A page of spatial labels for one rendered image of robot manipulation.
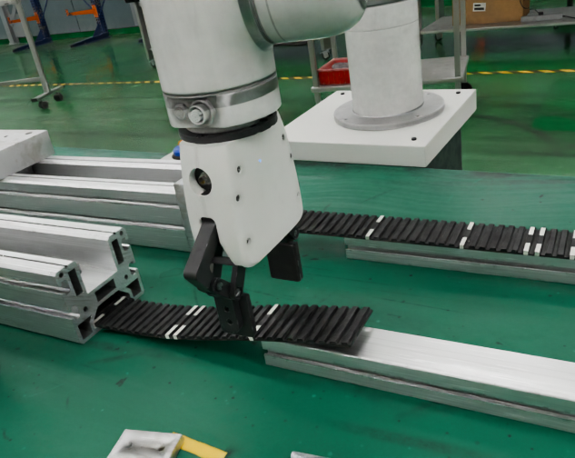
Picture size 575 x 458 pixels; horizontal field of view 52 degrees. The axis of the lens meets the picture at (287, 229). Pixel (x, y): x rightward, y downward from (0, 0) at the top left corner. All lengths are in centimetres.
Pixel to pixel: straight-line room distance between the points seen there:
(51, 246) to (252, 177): 34
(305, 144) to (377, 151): 13
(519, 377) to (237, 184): 24
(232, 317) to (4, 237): 39
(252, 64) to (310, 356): 24
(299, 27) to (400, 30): 60
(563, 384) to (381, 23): 65
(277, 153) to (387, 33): 54
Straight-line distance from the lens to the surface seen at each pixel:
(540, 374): 47
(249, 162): 43
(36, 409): 58
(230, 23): 39
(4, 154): 95
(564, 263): 61
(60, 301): 62
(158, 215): 75
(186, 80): 41
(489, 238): 63
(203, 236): 43
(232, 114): 41
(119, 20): 1164
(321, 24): 38
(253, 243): 44
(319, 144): 96
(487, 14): 541
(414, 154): 89
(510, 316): 57
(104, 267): 67
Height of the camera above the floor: 111
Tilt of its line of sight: 26 degrees down
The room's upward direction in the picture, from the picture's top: 10 degrees counter-clockwise
